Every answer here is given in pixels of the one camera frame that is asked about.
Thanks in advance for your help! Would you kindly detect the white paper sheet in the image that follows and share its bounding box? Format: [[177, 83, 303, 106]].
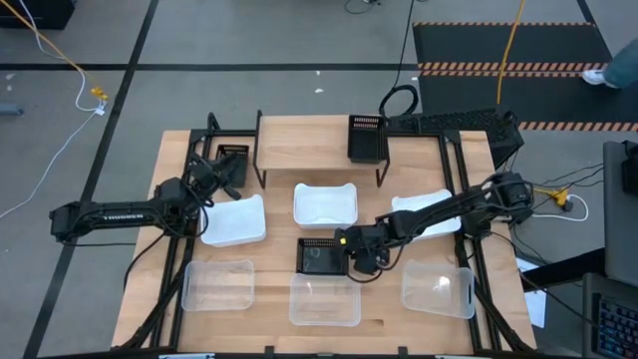
[[515, 256, 548, 329]]

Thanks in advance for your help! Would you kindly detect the black floor cabinet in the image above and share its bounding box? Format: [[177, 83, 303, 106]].
[[0, 0, 77, 30]]

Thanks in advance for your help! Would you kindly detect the backlit laptop keyboard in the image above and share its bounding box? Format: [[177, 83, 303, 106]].
[[581, 271, 638, 359]]

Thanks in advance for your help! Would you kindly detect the grey desk panel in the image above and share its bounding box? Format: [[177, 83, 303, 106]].
[[601, 141, 638, 289]]

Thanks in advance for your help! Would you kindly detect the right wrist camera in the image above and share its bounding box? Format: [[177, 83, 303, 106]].
[[351, 256, 382, 276]]

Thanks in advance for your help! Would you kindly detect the yellow power plug cable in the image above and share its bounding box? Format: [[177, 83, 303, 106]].
[[533, 185, 573, 208]]

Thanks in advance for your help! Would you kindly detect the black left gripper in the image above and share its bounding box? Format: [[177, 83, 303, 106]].
[[186, 152, 249, 199]]

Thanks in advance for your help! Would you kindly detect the clear plastic basket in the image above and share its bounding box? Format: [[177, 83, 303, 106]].
[[180, 257, 256, 313], [288, 272, 362, 328], [400, 258, 477, 320]]

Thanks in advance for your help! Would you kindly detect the white plastic basket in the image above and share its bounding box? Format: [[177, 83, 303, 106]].
[[198, 192, 267, 248], [292, 181, 359, 230], [391, 187, 464, 241]]

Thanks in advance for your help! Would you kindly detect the white floor cable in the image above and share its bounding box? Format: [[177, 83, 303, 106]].
[[0, 0, 109, 220]]

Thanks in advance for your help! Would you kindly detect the white power cable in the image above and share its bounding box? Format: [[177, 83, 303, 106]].
[[530, 192, 590, 223]]

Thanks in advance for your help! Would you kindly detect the person's shoe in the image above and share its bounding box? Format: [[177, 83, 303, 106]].
[[581, 68, 607, 88]]

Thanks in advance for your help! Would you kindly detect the yellow hanging cable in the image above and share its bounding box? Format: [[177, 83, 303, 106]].
[[494, 0, 527, 106]]

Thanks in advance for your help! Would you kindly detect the black metal table frame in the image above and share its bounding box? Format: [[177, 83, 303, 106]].
[[117, 112, 537, 356]]

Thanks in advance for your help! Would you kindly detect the black mesh computer tower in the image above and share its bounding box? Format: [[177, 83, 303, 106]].
[[387, 108, 526, 170]]

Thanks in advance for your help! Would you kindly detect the black hanging cable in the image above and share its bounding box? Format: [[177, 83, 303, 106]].
[[377, 0, 421, 120]]

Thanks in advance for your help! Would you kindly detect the black desk object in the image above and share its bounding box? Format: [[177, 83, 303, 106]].
[[620, 140, 638, 196]]

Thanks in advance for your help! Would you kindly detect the person's leg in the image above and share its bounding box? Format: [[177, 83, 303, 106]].
[[600, 38, 638, 91]]

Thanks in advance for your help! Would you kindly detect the wooden shelf with black legs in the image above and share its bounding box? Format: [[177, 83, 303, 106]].
[[252, 109, 391, 189]]

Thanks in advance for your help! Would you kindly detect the black hazard-striped floor mat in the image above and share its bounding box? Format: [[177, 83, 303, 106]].
[[411, 21, 638, 134]]

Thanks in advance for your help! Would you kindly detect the yellow floor cable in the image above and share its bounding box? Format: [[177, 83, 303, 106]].
[[0, 0, 110, 103]]

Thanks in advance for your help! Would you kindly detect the black slotted plastic basket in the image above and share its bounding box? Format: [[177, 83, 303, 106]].
[[216, 144, 250, 189], [295, 237, 350, 276], [347, 115, 389, 166]]

